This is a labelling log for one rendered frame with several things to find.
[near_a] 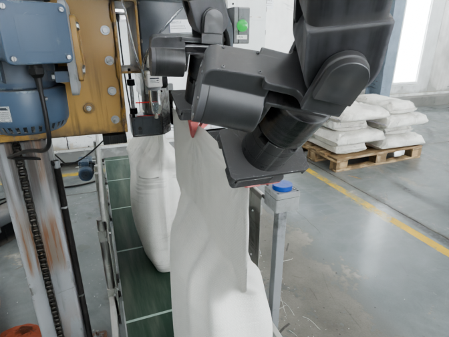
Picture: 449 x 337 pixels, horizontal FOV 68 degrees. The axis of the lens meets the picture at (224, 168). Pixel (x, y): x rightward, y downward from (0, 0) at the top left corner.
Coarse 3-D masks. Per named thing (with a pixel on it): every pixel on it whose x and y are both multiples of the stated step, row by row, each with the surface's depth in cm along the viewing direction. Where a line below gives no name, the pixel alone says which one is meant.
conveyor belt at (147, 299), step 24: (120, 168) 241; (120, 192) 204; (120, 216) 176; (120, 240) 155; (120, 264) 139; (144, 264) 139; (144, 288) 125; (168, 288) 125; (144, 312) 114; (168, 312) 114; (144, 336) 105; (168, 336) 105
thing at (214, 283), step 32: (192, 160) 77; (192, 192) 80; (224, 192) 55; (192, 224) 77; (224, 224) 57; (192, 256) 71; (224, 256) 60; (192, 288) 64; (224, 288) 58; (256, 288) 61; (192, 320) 65; (224, 320) 60; (256, 320) 62
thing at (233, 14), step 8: (232, 8) 87; (240, 8) 87; (248, 8) 87; (232, 16) 88; (240, 16) 87; (248, 16) 88; (232, 24) 89; (248, 24) 89; (240, 32) 89; (248, 32) 89; (240, 40) 89; (248, 40) 90
